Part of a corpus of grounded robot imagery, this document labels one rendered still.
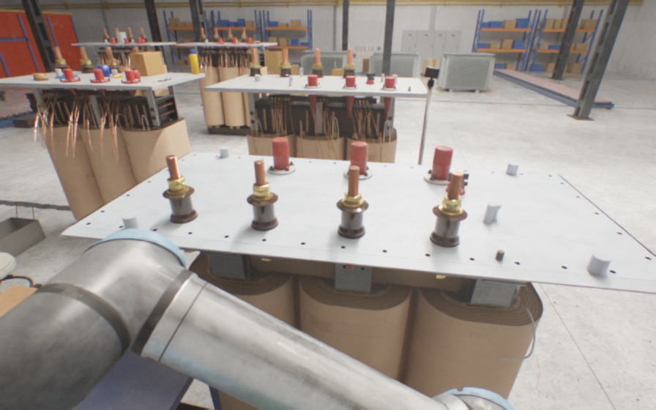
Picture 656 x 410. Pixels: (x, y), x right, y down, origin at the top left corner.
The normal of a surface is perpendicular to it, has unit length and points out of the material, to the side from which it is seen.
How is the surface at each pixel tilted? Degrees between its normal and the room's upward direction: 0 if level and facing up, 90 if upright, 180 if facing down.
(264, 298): 90
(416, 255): 0
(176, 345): 71
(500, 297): 90
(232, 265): 90
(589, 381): 0
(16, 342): 29
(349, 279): 90
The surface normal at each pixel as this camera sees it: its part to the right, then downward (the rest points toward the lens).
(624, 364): 0.00, -0.89
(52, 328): 0.42, -0.59
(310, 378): 0.37, -0.39
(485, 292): -0.15, 0.45
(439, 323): -0.71, 0.32
